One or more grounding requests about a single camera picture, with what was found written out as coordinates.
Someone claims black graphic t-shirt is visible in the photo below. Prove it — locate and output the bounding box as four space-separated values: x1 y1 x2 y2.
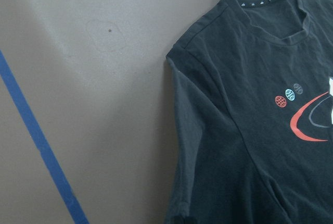
165 0 332 223

